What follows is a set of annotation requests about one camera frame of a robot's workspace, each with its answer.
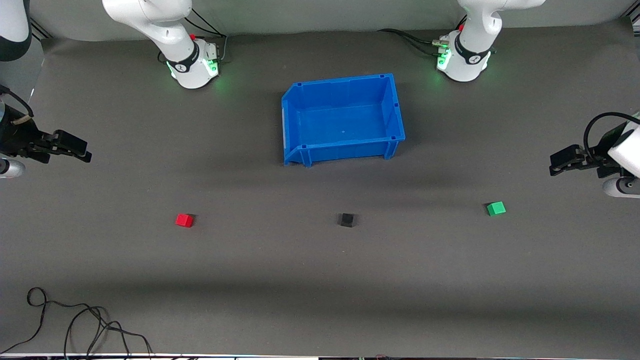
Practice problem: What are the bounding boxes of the black right arm base cables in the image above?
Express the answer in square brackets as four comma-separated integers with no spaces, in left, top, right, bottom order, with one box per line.
[157,7,229,65]

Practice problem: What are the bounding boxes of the blue plastic storage bin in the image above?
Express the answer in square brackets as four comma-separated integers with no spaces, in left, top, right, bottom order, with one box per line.
[281,73,406,168]

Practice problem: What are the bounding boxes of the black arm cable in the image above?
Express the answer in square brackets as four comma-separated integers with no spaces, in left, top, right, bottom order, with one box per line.
[583,112,640,157]
[0,85,35,126]

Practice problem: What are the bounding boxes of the black arm base cables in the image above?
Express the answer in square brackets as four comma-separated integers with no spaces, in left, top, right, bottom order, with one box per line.
[157,7,229,65]
[377,28,449,57]

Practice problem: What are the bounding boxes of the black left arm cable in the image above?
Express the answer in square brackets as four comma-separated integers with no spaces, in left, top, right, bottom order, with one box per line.
[583,112,640,157]

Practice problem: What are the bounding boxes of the black left arm base cables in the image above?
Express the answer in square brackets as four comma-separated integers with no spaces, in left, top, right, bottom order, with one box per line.
[377,28,449,57]

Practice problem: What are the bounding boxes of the thin black loose cable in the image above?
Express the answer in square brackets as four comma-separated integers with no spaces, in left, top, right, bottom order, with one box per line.
[0,287,153,360]

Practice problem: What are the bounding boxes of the dark grey table mat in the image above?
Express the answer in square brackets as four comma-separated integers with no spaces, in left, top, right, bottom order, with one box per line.
[0,19,640,357]

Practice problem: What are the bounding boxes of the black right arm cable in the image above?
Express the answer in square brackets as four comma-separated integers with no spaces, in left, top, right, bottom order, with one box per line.
[0,85,35,126]

